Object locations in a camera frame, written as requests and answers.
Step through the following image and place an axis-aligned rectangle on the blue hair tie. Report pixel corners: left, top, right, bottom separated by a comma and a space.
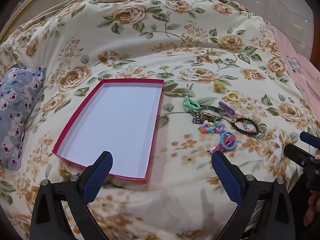
219, 131, 237, 153

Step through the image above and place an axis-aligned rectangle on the silver chain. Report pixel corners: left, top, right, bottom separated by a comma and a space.
191, 111, 202, 125

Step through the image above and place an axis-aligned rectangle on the dark bead bracelet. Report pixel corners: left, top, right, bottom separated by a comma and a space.
230, 117, 261, 137

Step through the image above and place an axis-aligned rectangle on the red shallow cardboard box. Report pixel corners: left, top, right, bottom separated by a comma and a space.
52, 78, 165, 181

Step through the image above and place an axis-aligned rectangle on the green bow hair tie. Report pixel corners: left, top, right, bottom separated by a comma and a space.
183, 96, 202, 111

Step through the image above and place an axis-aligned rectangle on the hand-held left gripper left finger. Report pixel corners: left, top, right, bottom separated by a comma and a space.
30, 151, 113, 240

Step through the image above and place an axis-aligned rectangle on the clear crystal bead bracelet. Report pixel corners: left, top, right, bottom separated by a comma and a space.
242, 120, 268, 143

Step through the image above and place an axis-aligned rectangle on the gold bed frame edge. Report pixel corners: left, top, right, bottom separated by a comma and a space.
0, 0, 62, 42

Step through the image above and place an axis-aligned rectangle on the person's right hand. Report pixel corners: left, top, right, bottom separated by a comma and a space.
304, 193, 320, 227

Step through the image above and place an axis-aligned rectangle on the purple hair clip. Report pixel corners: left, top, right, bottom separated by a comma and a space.
218, 101, 236, 117

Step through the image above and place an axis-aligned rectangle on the pink hair clip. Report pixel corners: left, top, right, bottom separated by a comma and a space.
211, 134, 236, 154

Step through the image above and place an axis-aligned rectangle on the grey bear print pillow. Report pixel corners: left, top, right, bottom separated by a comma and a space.
0, 65, 47, 171

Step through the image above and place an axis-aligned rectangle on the colourful charm bead bracelet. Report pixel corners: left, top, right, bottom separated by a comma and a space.
198, 120, 227, 135

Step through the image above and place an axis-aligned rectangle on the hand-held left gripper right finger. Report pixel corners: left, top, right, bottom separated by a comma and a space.
211, 151, 297, 240

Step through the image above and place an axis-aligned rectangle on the yellow hair tie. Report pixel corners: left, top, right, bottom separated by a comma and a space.
227, 92, 241, 103

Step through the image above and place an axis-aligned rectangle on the yellow hair claw clip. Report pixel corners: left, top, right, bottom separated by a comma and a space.
213, 79, 226, 93

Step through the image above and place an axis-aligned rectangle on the floral cream blanket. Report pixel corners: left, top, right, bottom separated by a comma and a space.
0, 0, 314, 240

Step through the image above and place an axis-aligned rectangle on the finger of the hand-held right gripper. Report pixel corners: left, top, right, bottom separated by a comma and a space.
284, 143, 320, 167
299, 131, 320, 151

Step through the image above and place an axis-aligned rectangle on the pink printed bed sheet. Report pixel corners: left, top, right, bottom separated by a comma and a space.
262, 17, 320, 113

